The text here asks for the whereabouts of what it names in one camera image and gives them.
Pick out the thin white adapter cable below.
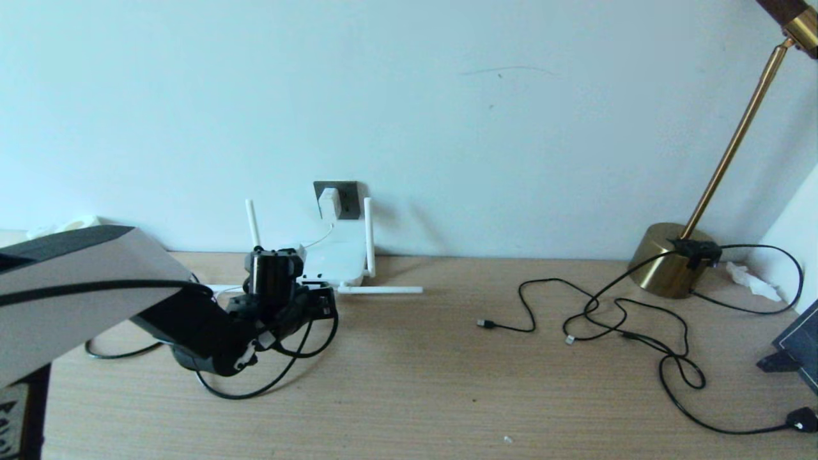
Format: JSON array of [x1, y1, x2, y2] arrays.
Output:
[[211, 220, 337, 298]]

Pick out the white power adapter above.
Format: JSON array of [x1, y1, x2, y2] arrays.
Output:
[[318, 187, 343, 222]]

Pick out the black ethernet cable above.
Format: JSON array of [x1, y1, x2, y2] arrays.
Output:
[[85, 272, 327, 400]]

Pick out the white router with antennas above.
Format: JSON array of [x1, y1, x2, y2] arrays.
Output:
[[199, 198, 424, 296]]

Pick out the white paper roll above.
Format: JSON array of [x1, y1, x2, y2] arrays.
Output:
[[26, 216, 102, 240]]

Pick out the brass desk lamp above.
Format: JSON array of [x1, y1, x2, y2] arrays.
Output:
[[628, 0, 818, 300]]

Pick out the crumpled white tissue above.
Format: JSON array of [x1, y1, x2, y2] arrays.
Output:
[[727, 262, 783, 303]]

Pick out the black plastic stand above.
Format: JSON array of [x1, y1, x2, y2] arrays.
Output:
[[757, 350, 803, 374]]

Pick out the black left camera cable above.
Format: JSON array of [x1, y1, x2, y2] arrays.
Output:
[[0, 245, 339, 358]]

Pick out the grey wall socket plate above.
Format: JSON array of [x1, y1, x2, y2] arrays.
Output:
[[313, 181, 362, 220]]

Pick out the thin black USB cable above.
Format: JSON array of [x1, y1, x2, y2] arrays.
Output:
[[477, 279, 630, 346]]

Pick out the black cables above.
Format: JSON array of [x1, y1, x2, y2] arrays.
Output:
[[585, 238, 818, 436]]

